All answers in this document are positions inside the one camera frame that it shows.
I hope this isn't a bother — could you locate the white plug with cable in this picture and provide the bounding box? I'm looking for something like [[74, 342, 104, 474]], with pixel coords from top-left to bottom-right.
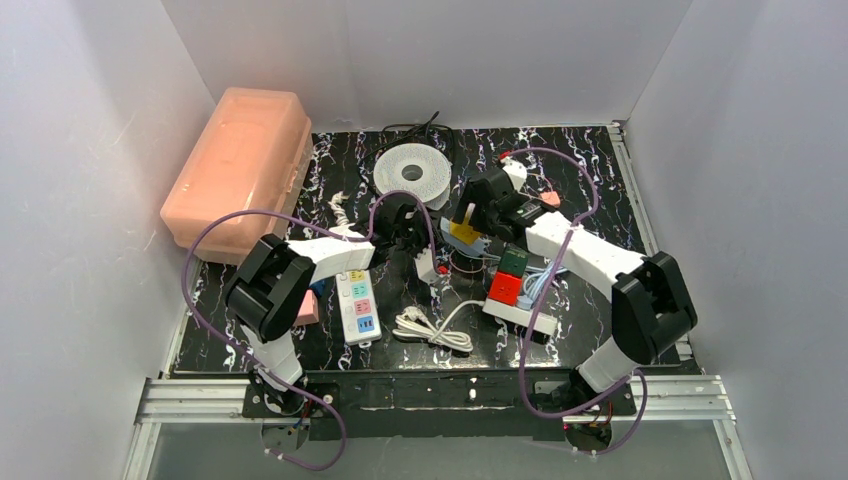
[[391, 300, 484, 354]]

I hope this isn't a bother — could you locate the white colourful power strip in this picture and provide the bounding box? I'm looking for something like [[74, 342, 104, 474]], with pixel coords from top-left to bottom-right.
[[335, 270, 382, 346]]

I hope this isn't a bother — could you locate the pink cube adapter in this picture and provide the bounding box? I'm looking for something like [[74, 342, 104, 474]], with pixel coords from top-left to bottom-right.
[[294, 289, 320, 327]]

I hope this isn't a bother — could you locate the blue cube adapter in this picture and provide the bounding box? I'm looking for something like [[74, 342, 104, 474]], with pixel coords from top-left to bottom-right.
[[310, 280, 326, 298]]

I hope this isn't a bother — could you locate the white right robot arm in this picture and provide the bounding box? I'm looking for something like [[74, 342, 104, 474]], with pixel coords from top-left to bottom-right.
[[452, 167, 698, 395]]

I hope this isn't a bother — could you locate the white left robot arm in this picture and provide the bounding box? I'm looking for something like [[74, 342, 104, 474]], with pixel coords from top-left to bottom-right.
[[225, 192, 440, 392]]

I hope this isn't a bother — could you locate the light blue power strip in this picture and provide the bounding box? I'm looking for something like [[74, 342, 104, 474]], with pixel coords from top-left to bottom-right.
[[439, 218, 491, 258]]

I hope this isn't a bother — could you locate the white yellow cube adapter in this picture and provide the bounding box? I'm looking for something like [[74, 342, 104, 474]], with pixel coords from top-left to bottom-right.
[[450, 203, 481, 246]]

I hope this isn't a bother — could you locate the green cube adapter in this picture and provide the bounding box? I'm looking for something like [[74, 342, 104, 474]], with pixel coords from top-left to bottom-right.
[[497, 245, 529, 278]]

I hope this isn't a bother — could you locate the small pink usb charger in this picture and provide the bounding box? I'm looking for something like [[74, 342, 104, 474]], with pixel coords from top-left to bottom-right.
[[539, 191, 561, 208]]

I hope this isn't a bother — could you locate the white perforated round speaker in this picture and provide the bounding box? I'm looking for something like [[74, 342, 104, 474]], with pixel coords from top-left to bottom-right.
[[373, 143, 452, 210]]

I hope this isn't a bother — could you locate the red cube adapter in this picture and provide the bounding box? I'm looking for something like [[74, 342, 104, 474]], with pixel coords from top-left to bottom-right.
[[488, 271, 522, 306]]

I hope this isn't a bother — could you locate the white small power strip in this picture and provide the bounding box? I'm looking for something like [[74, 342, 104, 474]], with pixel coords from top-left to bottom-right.
[[483, 298, 559, 343]]

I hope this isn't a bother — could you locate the pink translucent storage box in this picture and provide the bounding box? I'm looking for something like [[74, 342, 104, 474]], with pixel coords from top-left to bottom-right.
[[160, 87, 313, 265]]

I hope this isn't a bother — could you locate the light blue cable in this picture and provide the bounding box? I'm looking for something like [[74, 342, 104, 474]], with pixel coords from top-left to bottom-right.
[[516, 254, 571, 313]]

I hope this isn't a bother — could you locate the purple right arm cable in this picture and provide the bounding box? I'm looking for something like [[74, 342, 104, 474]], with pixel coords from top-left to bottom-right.
[[503, 146, 649, 458]]

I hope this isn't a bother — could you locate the black cable behind speaker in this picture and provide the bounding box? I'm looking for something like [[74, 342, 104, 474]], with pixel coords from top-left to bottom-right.
[[354, 110, 458, 200]]

